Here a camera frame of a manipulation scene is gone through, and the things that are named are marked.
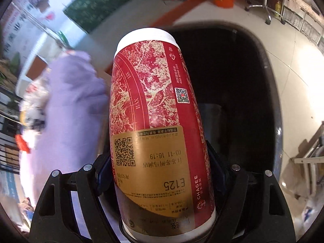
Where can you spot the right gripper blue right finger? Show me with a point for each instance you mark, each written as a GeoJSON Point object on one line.
{"type": "Point", "coordinates": [218, 171]}

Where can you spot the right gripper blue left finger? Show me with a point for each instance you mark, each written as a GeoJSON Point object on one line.
{"type": "Point", "coordinates": [104, 173]}

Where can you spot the red gold paper cup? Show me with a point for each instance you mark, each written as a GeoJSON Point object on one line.
{"type": "Point", "coordinates": [159, 155]}

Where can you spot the black trash bin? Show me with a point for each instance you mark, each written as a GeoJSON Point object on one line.
{"type": "Point", "coordinates": [235, 88]}

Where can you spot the purple floral tablecloth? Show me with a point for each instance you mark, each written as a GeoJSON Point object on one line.
{"type": "Point", "coordinates": [62, 115]}

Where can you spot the orange cushion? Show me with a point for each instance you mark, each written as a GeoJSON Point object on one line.
{"type": "Point", "coordinates": [37, 67]}

